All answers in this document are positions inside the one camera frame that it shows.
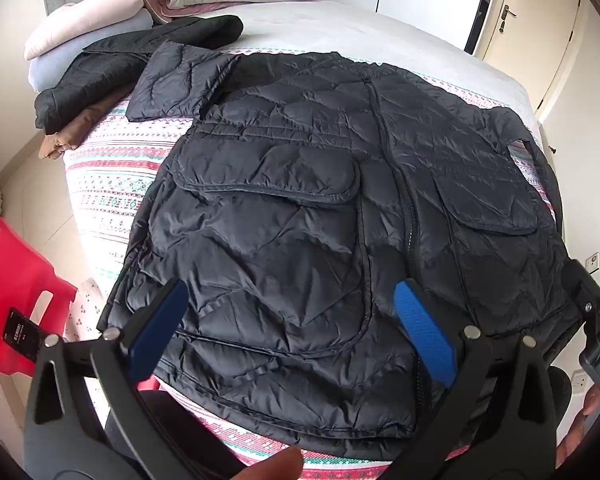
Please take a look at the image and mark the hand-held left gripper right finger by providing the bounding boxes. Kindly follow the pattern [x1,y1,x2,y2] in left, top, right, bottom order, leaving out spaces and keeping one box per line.
[390,279,572,480]

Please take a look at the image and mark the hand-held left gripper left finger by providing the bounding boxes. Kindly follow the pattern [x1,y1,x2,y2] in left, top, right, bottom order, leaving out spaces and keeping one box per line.
[22,277,222,480]

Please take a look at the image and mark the large black quilted jacket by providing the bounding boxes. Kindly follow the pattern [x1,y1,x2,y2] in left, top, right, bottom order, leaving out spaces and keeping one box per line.
[97,39,581,461]

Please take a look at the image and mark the person's right hand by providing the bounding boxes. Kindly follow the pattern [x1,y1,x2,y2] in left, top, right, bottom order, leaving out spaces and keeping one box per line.
[555,387,600,468]

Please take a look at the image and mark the person's left hand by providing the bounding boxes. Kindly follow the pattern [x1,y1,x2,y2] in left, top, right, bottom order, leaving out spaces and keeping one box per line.
[232,446,306,480]

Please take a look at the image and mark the patterned knit blanket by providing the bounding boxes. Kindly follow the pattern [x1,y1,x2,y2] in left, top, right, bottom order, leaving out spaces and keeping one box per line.
[62,47,561,480]

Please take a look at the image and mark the red plastic stool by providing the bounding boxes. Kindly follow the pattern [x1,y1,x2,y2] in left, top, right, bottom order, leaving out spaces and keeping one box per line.
[0,216,79,377]

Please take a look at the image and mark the brown garment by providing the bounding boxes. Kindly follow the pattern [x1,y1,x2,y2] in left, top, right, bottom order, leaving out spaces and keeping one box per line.
[39,87,133,162]

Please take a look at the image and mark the cream door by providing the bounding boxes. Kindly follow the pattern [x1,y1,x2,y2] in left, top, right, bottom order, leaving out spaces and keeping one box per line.
[472,0,583,111]

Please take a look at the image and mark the small black quilted jacket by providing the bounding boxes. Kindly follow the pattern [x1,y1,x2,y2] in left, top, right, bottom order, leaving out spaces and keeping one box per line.
[34,14,245,136]

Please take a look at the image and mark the light blue pillow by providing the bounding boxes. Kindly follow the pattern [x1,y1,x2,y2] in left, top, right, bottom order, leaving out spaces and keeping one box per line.
[27,9,153,93]

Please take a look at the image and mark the grey bed sheet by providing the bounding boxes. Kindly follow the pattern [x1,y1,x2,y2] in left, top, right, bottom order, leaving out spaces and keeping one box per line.
[215,0,538,131]

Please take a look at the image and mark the pale pink pillow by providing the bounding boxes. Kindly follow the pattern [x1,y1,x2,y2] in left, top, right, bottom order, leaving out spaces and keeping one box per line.
[24,0,153,62]

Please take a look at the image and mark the metal door handle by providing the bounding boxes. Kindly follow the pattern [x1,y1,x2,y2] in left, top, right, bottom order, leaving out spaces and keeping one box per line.
[498,4,518,34]

